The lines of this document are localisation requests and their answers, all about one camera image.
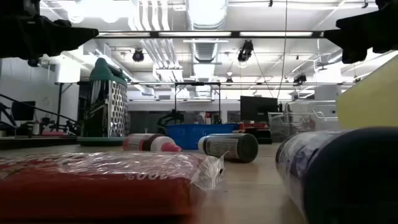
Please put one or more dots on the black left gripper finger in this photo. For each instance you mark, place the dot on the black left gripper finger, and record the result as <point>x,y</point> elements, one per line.
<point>68,39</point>
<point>53,26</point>

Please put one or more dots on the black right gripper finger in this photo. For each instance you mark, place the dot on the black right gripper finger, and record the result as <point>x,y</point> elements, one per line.
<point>357,40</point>
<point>373,21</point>

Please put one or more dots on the red food colouring bottle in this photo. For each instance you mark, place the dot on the red food colouring bottle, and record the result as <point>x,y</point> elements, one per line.
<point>140,142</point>

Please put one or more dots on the purple food colouring bottle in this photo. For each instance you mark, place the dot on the purple food colouring bottle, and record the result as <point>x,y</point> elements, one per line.
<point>342,180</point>

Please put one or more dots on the blue plastic basket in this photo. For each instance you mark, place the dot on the blue plastic basket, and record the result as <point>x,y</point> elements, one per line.
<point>186,135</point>

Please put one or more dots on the red snack packet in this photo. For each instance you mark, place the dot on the red snack packet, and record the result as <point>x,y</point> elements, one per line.
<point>93,193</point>

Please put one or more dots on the black food colouring bottle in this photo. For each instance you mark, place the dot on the black food colouring bottle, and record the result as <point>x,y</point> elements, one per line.
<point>227,147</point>

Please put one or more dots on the yellow translucent tray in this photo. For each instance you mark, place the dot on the yellow translucent tray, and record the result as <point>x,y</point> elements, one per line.
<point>370,102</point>

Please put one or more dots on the small black monitor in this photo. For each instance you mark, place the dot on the small black monitor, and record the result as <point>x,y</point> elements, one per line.
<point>23,111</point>

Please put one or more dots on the teal metal box grater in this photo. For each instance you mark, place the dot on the teal metal box grater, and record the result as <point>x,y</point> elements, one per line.
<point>105,118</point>

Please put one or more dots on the white bottle with red cap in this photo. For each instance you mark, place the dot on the white bottle with red cap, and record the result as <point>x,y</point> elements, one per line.
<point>36,129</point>

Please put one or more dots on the clear plastic container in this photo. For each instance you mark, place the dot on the clear plastic container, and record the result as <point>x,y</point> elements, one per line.
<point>295,124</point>

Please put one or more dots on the large black monitor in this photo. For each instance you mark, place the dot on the large black monitor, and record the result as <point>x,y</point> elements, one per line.
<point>258,109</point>

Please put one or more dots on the red storage bins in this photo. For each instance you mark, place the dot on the red storage bins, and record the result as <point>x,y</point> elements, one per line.
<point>253,126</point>

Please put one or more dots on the black ceiling camera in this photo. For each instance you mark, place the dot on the black ceiling camera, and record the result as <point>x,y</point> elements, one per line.
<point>33,62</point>
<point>300,78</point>
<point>245,51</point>
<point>138,56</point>

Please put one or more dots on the black metal rig frame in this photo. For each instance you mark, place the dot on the black metal rig frame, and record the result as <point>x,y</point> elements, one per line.
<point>31,141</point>

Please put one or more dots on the background black rig frame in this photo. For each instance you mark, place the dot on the background black rig frame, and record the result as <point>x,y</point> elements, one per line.
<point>199,83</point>

